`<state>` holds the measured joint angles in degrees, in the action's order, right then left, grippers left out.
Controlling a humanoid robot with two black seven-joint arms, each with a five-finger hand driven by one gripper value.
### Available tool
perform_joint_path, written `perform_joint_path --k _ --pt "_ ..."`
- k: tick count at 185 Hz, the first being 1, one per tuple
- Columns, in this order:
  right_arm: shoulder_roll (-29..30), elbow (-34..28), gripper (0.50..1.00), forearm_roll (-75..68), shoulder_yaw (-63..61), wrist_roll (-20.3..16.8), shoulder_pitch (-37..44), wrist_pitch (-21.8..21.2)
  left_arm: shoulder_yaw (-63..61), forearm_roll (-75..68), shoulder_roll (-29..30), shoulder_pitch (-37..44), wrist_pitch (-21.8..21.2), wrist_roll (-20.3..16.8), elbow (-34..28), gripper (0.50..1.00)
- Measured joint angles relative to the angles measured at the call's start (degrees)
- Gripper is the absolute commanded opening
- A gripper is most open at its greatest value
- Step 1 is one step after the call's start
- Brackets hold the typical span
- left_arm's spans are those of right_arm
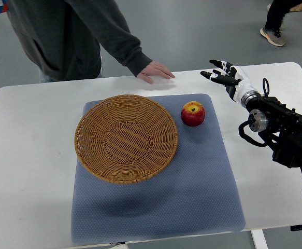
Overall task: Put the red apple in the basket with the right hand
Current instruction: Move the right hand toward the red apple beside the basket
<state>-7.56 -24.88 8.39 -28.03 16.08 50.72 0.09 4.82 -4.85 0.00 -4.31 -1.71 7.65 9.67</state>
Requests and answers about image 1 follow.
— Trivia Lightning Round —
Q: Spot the bare human hand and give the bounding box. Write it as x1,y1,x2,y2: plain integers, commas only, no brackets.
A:
136,61,175,84

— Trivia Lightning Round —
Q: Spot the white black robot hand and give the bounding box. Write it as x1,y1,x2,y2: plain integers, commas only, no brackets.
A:
200,60,261,107

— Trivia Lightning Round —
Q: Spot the red yellow apple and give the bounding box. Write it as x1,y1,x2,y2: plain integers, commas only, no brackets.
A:
181,101,206,127

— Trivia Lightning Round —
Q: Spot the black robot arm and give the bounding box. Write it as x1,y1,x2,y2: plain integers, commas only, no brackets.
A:
238,94,302,174

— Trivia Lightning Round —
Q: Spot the brown wicker basket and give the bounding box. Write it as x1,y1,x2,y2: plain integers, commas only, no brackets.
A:
74,94,178,184

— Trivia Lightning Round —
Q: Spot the grey orange sneaker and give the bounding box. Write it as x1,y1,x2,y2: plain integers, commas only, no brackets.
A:
260,27,286,47

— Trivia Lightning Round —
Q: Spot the dark grey sweater sleeve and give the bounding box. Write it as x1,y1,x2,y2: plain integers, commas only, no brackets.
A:
67,1,152,76

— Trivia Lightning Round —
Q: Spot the black trouser leg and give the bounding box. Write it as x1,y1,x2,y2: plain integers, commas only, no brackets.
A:
265,0,302,30

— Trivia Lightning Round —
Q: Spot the dark grey sweater torso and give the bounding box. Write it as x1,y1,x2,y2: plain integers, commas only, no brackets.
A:
7,1,102,81

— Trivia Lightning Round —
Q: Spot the blue grey table mat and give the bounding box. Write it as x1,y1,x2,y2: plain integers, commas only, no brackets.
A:
71,93,246,244

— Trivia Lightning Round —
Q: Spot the white table leg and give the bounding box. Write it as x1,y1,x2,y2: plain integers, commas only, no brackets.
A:
251,229,268,249

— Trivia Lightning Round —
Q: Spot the black looped cable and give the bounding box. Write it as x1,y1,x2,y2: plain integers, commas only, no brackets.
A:
262,77,270,98

